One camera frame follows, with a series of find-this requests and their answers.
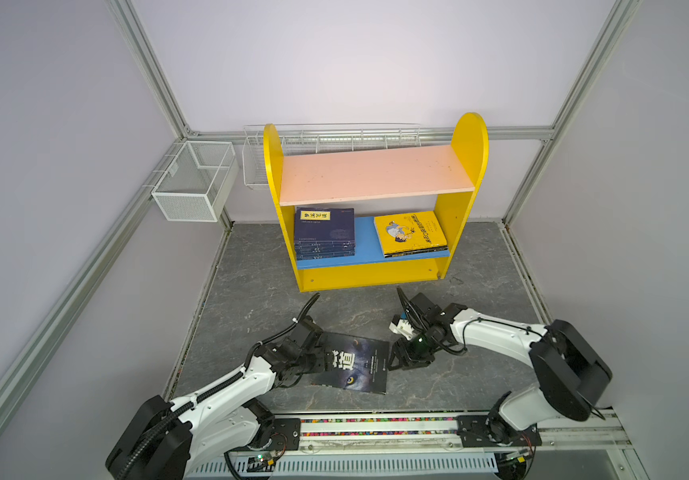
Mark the black book orange title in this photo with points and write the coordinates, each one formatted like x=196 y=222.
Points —
x=415 y=252

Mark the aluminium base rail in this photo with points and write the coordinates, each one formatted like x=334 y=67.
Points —
x=426 y=445

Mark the yellow wooden bookshelf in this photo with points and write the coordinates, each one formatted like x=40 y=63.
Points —
x=453 y=173

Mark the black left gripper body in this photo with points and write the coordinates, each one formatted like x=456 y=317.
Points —
x=316 y=362

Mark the yellow cartoon cover book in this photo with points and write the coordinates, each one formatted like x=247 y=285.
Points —
x=409 y=231

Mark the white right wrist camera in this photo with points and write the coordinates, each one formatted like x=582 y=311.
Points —
x=400 y=325

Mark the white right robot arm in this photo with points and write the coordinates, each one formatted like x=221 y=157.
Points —
x=570 y=376

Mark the white mesh basket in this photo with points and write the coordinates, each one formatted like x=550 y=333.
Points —
x=197 y=182

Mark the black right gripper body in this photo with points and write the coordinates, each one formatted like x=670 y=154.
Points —
x=416 y=351

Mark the black wolf cover book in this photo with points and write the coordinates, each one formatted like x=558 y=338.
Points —
x=353 y=363

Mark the white wire rack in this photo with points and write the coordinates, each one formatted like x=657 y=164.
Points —
x=310 y=139

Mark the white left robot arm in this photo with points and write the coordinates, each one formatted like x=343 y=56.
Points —
x=212 y=396

